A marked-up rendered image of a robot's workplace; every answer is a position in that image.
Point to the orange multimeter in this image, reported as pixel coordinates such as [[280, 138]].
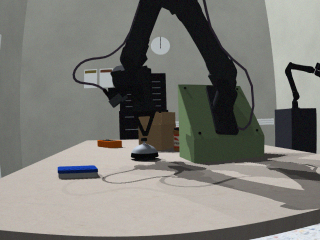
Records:
[[109, 143]]

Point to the brown cardboard box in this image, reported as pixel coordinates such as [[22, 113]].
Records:
[[161, 133]]

